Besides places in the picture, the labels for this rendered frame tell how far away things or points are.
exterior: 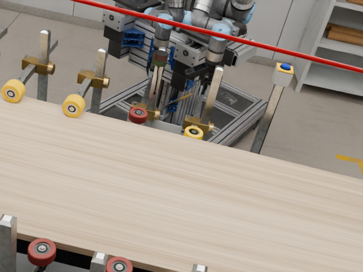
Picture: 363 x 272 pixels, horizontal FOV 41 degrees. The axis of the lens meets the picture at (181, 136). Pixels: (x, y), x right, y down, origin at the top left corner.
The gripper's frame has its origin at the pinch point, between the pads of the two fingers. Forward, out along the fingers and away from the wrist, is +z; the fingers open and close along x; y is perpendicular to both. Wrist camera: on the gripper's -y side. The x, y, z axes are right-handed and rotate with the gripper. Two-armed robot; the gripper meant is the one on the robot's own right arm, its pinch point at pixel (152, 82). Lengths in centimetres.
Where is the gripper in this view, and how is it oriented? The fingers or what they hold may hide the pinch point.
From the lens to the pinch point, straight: 252.1
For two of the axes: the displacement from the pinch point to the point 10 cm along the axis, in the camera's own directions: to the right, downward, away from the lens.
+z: -2.1, 8.0, 5.7
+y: 1.3, -5.5, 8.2
